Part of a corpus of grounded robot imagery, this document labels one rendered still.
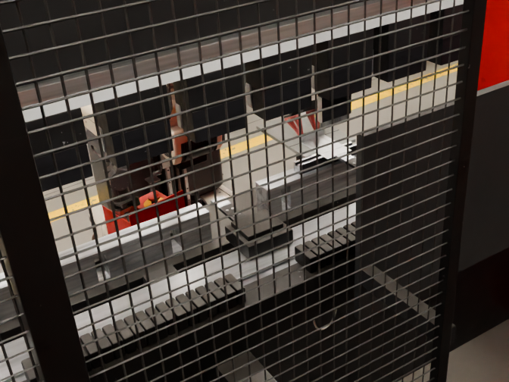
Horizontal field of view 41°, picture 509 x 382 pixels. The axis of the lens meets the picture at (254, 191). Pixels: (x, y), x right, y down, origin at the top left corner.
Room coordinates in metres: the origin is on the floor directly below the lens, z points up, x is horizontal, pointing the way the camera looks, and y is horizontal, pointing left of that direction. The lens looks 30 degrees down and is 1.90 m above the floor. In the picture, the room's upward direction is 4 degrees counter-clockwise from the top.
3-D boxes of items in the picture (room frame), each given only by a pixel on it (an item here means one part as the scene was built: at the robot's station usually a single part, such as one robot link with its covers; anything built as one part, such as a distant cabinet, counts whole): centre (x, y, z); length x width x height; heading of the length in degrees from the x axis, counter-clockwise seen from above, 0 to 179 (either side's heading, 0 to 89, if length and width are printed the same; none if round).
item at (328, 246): (1.29, -0.25, 1.02); 0.37 x 0.06 x 0.04; 120
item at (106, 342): (1.01, 0.24, 1.02); 0.44 x 0.06 x 0.04; 120
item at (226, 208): (1.40, 0.03, 1.01); 0.26 x 0.12 x 0.05; 30
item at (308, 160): (1.73, -0.21, 0.98); 0.20 x 0.03 x 0.03; 120
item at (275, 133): (1.87, -0.16, 1.00); 0.26 x 0.18 x 0.01; 30
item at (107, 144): (1.46, 0.27, 1.26); 0.15 x 0.09 x 0.17; 120
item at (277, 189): (1.71, -0.19, 0.92); 0.39 x 0.06 x 0.10; 120
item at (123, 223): (1.85, 0.35, 0.75); 0.20 x 0.16 x 0.18; 131
